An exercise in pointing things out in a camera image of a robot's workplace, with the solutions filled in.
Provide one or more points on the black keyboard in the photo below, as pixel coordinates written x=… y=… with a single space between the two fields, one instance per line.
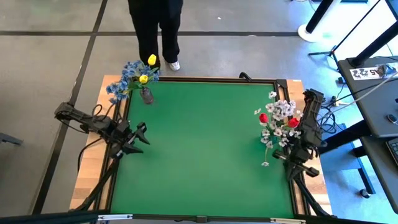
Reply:
x=393 y=152

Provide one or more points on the person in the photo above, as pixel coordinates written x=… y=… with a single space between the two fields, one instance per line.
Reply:
x=149 y=31

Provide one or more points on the white artificial flower bunch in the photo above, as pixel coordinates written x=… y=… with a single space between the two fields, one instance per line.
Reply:
x=276 y=132
x=281 y=105

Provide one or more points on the yellow artificial tulip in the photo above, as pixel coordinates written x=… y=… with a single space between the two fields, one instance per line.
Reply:
x=143 y=79
x=152 y=59

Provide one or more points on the thick black pole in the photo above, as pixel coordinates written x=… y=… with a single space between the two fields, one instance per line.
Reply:
x=373 y=46

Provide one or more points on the black table-level camera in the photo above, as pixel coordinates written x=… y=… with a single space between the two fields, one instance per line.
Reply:
x=201 y=219

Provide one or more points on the grey floor object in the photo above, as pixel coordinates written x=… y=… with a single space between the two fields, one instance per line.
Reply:
x=11 y=139

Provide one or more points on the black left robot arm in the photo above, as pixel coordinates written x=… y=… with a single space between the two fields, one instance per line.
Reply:
x=93 y=124

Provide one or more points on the white base black pole stand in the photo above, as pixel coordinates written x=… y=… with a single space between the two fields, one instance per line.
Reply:
x=308 y=35

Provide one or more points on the black desk crossbar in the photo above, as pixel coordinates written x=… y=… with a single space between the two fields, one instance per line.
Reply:
x=345 y=137

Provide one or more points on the white printed label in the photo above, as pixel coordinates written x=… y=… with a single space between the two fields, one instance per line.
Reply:
x=363 y=73

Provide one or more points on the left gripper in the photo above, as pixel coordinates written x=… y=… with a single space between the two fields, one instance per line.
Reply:
x=122 y=140

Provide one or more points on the black frame beam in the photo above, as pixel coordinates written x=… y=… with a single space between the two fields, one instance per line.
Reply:
x=46 y=217

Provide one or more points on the dark grey desk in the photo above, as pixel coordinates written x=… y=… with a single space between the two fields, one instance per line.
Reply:
x=373 y=102
x=377 y=161

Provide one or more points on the thin black stand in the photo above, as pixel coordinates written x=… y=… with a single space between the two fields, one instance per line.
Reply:
x=317 y=53

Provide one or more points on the black computer mouse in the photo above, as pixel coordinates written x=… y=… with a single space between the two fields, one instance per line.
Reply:
x=391 y=118

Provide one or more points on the blue artificial flower bunch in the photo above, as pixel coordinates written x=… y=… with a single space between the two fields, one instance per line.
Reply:
x=130 y=70
x=116 y=88

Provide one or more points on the blue glass vase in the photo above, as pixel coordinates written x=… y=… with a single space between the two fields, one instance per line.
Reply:
x=275 y=138

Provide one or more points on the silver metal bracket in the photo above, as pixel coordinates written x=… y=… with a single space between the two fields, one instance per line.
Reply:
x=287 y=221
x=115 y=217

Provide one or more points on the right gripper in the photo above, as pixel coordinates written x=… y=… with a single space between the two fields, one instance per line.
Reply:
x=300 y=158

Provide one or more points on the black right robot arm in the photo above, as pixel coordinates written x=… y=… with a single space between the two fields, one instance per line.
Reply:
x=311 y=124

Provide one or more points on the green table mat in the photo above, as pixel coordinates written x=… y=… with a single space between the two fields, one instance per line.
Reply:
x=202 y=155

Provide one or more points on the red artificial tulip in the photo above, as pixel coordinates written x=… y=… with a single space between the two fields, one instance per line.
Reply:
x=293 y=123
x=263 y=118

